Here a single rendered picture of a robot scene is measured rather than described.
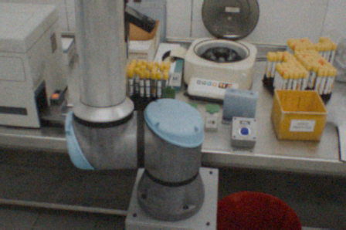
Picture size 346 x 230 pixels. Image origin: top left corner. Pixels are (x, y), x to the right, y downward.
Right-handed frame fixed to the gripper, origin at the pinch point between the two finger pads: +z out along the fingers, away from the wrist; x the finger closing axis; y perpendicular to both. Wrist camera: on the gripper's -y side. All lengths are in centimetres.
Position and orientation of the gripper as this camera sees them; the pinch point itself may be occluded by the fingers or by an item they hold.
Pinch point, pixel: (126, 62)
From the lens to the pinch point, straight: 130.2
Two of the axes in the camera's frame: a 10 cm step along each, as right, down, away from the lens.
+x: -1.1, 5.4, -8.3
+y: -9.9, -0.7, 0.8
